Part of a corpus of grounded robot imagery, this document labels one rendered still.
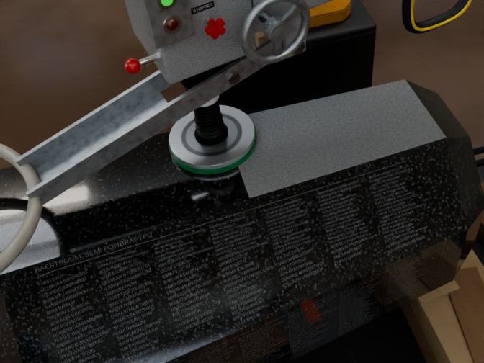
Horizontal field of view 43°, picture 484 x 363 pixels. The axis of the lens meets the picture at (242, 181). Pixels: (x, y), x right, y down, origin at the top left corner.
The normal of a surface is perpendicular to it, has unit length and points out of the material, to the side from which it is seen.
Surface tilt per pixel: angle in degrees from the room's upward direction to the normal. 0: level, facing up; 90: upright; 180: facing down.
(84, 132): 90
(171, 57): 90
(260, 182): 0
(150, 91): 90
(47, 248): 0
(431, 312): 0
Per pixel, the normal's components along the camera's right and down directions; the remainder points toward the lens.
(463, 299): -0.11, -0.65
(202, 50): 0.44, 0.65
